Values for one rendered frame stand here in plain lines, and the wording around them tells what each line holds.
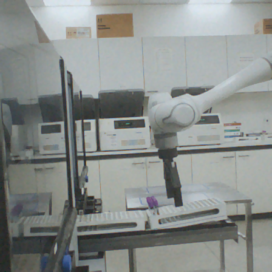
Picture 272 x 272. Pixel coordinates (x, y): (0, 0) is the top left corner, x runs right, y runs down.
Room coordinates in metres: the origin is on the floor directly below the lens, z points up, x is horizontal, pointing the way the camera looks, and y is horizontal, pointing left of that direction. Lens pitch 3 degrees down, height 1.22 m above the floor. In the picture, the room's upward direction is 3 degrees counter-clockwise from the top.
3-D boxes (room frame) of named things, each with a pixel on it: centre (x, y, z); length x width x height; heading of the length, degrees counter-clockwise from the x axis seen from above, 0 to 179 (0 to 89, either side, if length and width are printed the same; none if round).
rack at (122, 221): (1.22, 0.13, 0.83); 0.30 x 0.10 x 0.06; 96
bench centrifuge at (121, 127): (3.83, 0.13, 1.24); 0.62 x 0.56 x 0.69; 6
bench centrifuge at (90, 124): (3.77, 0.71, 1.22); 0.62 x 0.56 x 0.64; 4
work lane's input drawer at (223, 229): (1.24, -0.05, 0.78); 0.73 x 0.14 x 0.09; 96
